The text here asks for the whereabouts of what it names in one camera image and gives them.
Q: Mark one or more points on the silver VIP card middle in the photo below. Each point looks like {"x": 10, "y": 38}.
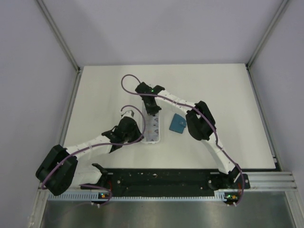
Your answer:
{"x": 152, "y": 123}

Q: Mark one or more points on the silver VIP card bottom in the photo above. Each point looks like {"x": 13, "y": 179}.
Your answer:
{"x": 152, "y": 136}

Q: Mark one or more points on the left aluminium corner post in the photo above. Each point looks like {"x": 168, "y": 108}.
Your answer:
{"x": 57, "y": 34}

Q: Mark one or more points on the aluminium corner post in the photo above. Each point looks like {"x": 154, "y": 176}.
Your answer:
{"x": 57, "y": 34}
{"x": 268, "y": 32}

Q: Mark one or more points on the silver vip card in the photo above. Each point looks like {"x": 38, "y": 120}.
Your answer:
{"x": 152, "y": 136}
{"x": 152, "y": 123}

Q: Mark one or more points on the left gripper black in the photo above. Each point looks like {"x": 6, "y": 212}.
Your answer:
{"x": 138, "y": 133}

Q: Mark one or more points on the right aluminium corner post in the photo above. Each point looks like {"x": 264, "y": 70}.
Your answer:
{"x": 268, "y": 32}

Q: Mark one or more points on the grey slotted cable duct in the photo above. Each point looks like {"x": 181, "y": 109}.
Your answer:
{"x": 96, "y": 195}

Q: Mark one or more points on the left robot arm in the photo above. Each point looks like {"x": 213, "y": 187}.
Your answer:
{"x": 76, "y": 166}

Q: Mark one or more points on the aluminium frame rail front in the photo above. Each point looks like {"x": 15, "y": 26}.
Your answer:
{"x": 271, "y": 181}

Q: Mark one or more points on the blue leather card holder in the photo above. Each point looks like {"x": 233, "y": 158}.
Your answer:
{"x": 178, "y": 124}

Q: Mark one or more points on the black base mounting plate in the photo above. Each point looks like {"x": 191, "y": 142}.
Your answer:
{"x": 203, "y": 178}

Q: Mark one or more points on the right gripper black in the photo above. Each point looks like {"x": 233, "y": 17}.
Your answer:
{"x": 151, "y": 112}

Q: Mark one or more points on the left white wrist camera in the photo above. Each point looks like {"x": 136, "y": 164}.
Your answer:
{"x": 128, "y": 113}

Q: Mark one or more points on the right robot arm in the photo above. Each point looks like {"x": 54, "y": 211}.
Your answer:
{"x": 201, "y": 126}

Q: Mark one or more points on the white plastic basket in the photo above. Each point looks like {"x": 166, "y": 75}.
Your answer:
{"x": 145, "y": 114}

